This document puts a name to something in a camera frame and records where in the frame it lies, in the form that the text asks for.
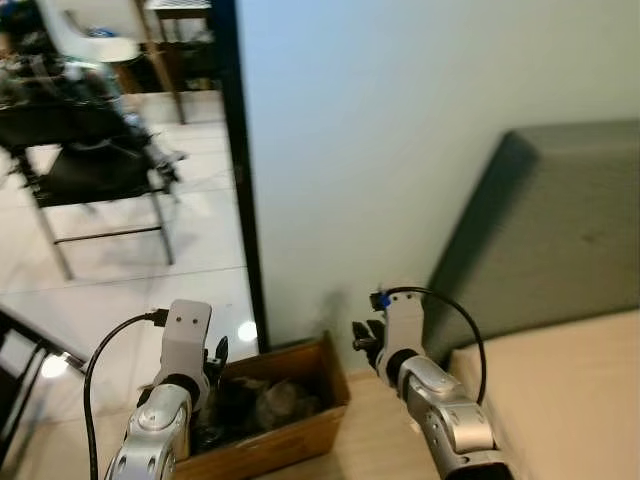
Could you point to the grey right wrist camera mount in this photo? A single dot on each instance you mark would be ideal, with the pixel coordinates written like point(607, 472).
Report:
point(403, 320)

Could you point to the grey crumpled trash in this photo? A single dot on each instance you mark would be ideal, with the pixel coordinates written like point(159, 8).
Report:
point(270, 405)

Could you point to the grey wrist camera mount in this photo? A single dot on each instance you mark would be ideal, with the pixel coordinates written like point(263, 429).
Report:
point(403, 320)
point(187, 335)

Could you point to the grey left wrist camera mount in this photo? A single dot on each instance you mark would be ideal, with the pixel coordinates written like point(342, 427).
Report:
point(187, 335)

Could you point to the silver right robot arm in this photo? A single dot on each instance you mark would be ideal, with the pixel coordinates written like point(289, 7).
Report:
point(445, 410)

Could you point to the grey green upholstered headboard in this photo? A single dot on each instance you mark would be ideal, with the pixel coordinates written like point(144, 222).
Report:
point(550, 230)

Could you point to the black door frame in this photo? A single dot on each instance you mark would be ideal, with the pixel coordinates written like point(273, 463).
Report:
point(232, 150)

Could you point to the white plastic chair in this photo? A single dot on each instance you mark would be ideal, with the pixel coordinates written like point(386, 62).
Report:
point(85, 35)

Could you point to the cream sheeted bed mattress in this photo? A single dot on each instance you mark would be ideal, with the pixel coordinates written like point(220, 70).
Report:
point(570, 400)

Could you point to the black metal frame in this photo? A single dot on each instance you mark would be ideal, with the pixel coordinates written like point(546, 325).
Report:
point(40, 335)

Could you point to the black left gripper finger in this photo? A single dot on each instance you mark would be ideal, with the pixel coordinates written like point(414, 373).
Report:
point(221, 351)

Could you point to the dark tangled equipment pile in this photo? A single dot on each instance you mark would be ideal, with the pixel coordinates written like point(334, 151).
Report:
point(60, 85)

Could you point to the black folding chair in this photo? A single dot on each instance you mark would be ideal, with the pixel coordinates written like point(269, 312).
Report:
point(90, 175)

